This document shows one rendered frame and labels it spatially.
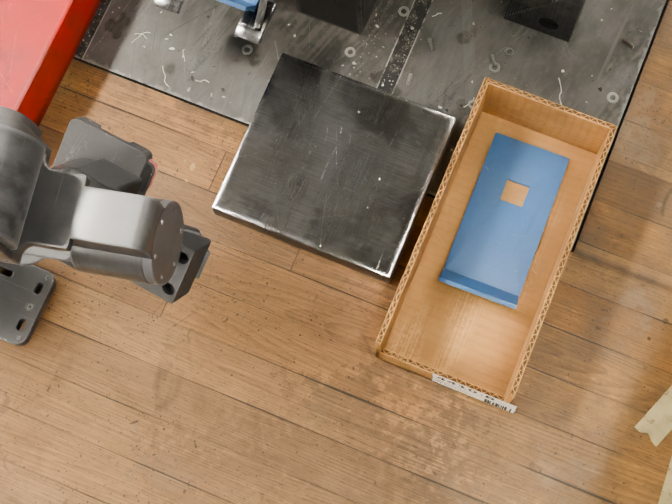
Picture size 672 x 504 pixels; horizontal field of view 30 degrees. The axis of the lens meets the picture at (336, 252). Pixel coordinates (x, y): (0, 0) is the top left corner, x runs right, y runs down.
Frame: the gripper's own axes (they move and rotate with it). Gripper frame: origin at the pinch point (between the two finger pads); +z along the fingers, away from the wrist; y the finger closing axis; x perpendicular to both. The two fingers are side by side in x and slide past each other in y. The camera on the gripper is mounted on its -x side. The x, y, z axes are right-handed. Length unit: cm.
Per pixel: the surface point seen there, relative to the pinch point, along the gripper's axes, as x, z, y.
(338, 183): -13.5, 12.7, 4.0
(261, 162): -6.5, 12.1, 2.6
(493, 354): -32.4, 10.1, -2.6
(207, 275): -7.0, 8.4, -7.8
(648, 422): -46.6, 10.4, -1.7
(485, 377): -32.7, 9.0, -4.4
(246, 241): -8.5, 10.5, -4.0
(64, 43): 14.4, 11.9, 4.2
